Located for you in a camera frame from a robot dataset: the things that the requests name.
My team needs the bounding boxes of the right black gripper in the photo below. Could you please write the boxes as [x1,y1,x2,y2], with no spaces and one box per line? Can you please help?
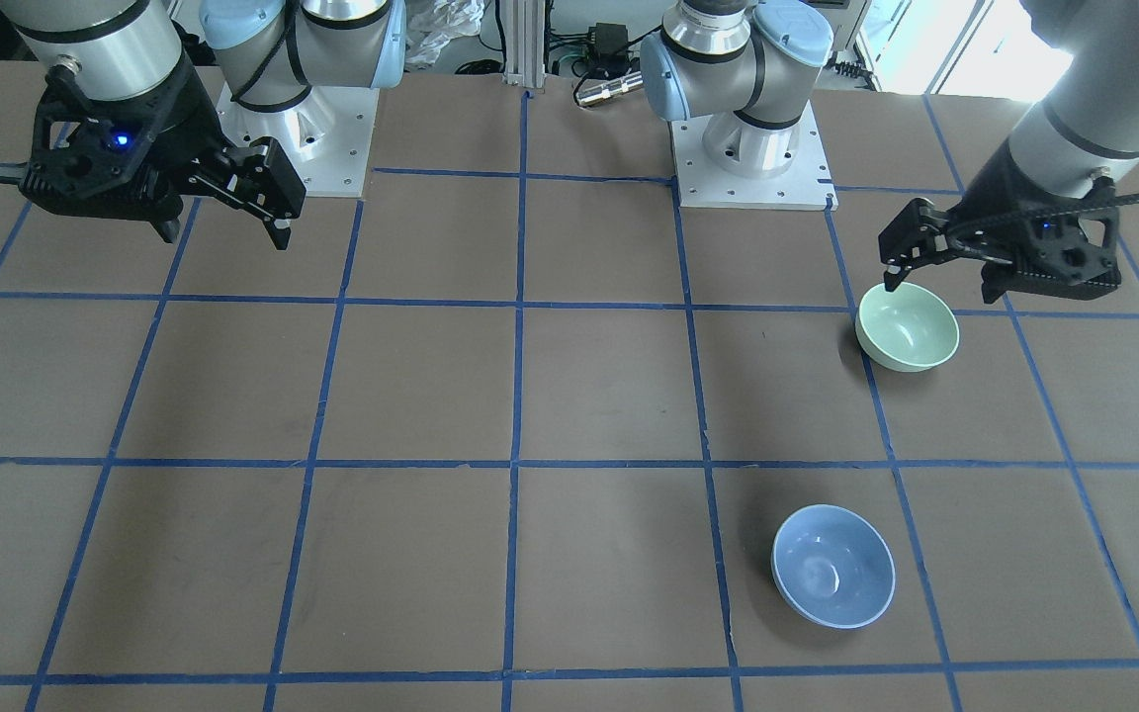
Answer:
[31,64,308,251]

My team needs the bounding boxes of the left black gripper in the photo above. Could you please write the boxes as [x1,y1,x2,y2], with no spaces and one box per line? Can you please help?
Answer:
[877,140,1116,304]

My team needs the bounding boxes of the green bowl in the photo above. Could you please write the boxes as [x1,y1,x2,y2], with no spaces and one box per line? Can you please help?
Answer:
[854,283,961,373]

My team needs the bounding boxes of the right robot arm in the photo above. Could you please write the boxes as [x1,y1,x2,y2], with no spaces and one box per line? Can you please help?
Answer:
[0,1,831,249]

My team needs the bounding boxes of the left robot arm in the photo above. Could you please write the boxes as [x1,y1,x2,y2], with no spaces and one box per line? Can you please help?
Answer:
[950,1,1139,304]

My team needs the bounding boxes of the blue bowl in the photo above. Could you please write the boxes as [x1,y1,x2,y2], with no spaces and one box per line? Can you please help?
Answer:
[769,504,898,630]

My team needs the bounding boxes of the black power adapter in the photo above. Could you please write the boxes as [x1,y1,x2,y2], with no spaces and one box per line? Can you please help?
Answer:
[587,22,630,62]

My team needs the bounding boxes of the black camera cable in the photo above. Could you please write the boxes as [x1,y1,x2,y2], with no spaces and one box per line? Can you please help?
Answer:
[945,180,1139,243]

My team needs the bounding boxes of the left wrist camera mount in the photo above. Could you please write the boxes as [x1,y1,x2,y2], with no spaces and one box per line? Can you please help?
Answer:
[1016,208,1122,301]

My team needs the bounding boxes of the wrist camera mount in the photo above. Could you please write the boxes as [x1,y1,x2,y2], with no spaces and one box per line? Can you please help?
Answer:
[1016,208,1122,301]
[0,95,178,223]

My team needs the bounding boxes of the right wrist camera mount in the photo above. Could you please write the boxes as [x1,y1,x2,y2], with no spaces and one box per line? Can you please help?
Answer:
[0,95,178,223]

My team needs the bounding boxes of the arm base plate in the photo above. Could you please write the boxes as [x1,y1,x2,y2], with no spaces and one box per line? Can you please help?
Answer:
[669,103,839,212]
[218,85,383,199]

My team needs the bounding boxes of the aluminium frame post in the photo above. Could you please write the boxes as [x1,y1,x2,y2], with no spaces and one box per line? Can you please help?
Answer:
[494,1,548,93]

